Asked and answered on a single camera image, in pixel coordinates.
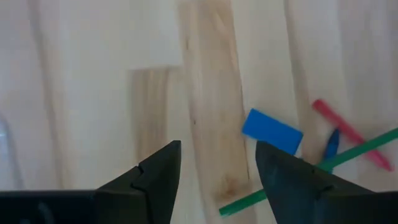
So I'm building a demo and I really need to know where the blue eraser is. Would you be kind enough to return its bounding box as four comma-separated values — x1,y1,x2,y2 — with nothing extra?
241,108,304,156

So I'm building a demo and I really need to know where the red crayon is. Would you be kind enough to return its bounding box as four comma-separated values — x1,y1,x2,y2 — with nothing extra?
312,98,395,172

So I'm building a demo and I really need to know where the green pencil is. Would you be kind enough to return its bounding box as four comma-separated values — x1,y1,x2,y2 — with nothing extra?
218,127,398,217

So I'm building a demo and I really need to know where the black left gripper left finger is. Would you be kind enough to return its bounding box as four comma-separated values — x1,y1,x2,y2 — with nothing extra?
0,139,182,224

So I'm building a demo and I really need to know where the blue crayon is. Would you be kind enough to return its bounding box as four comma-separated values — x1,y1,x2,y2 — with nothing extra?
322,128,341,174

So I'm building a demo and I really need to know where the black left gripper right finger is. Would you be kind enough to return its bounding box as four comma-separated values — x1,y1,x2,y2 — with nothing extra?
255,141,398,224

